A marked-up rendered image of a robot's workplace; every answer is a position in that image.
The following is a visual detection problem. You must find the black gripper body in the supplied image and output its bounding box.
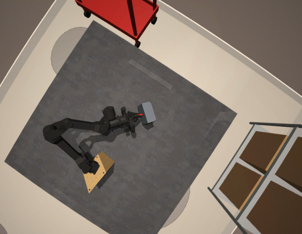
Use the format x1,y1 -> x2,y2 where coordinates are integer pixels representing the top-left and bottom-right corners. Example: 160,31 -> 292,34
116,107 -> 135,131

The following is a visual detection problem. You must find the grey panel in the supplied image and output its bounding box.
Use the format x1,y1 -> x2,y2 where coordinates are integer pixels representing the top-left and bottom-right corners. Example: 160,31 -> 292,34
137,102 -> 156,124

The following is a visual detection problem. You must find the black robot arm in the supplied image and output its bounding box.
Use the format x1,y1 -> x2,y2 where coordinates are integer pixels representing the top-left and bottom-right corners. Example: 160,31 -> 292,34
43,106 -> 118,175

